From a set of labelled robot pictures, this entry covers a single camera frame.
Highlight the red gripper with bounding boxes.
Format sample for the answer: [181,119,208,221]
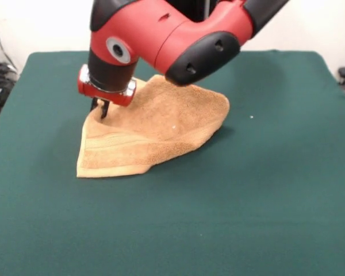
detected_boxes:
[77,64,137,119]

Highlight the orange terry towel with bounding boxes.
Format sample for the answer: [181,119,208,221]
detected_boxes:
[75,75,231,178]

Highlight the dark green table cloth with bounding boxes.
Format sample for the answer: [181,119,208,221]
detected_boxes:
[0,50,345,276]

